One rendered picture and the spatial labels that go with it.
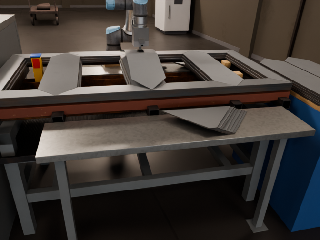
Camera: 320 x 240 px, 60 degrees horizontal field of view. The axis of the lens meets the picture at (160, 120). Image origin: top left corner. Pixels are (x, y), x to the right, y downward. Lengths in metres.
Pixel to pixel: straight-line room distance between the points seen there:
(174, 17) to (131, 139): 6.27
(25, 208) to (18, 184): 0.17
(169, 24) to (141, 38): 5.66
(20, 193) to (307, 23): 4.30
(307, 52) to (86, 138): 4.05
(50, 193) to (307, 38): 4.12
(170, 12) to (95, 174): 5.59
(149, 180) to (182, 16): 6.04
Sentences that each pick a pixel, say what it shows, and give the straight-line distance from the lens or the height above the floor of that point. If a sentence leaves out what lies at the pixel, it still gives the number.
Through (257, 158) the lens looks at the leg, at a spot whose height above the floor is 0.36.
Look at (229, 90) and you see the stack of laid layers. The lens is 1.49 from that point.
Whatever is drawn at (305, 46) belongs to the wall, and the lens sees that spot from 4.82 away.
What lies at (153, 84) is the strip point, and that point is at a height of 0.87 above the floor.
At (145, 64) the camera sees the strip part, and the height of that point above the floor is 0.92.
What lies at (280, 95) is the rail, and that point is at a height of 0.79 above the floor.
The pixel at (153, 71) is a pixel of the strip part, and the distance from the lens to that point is 1.48.
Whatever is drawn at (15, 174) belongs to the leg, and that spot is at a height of 0.44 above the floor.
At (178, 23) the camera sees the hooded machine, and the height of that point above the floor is 0.27.
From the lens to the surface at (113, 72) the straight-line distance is 2.16.
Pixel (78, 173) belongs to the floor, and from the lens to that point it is 2.21.
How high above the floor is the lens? 1.36
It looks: 28 degrees down
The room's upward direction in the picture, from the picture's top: 2 degrees clockwise
